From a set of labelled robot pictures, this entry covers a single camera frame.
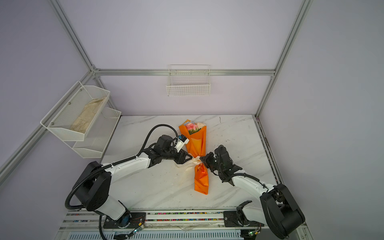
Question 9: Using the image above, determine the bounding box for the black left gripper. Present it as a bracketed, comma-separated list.
[162, 147, 193, 164]

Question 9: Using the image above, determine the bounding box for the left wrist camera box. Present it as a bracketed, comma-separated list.
[174, 135, 189, 153]

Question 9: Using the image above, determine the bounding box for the upper white mesh shelf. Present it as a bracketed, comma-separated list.
[40, 81, 110, 142]

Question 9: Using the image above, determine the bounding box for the lower white mesh shelf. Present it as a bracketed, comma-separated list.
[72, 107, 121, 159]

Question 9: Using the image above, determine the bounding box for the aluminium frame post right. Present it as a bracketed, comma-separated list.
[255, 0, 313, 119]

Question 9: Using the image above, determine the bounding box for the cream printed ribbon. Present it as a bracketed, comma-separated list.
[176, 157, 205, 193]

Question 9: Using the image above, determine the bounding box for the aluminium frame crossbar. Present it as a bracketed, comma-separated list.
[94, 69, 276, 76]

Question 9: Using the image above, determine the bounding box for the white mesh shelf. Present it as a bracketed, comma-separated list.
[72, 107, 121, 159]
[40, 81, 110, 142]

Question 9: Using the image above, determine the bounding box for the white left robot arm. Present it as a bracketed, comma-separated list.
[65, 125, 193, 238]

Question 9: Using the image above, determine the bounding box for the beige cloth glove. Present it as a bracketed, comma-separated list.
[70, 98, 105, 134]

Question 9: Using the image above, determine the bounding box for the aluminium frame post left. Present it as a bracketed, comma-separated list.
[49, 0, 95, 73]

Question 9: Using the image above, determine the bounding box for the white wire wall basket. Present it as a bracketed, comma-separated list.
[166, 65, 211, 97]

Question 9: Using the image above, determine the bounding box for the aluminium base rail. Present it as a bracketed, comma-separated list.
[55, 209, 277, 240]

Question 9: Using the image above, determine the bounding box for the orange wrapping paper sheet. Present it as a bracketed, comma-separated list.
[179, 120, 209, 195]

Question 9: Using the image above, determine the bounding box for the aluminium frame post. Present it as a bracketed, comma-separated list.
[49, 0, 95, 73]
[255, 0, 313, 119]

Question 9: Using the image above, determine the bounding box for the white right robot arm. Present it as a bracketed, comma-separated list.
[200, 145, 306, 240]

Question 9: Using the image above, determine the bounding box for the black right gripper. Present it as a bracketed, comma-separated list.
[199, 152, 223, 172]

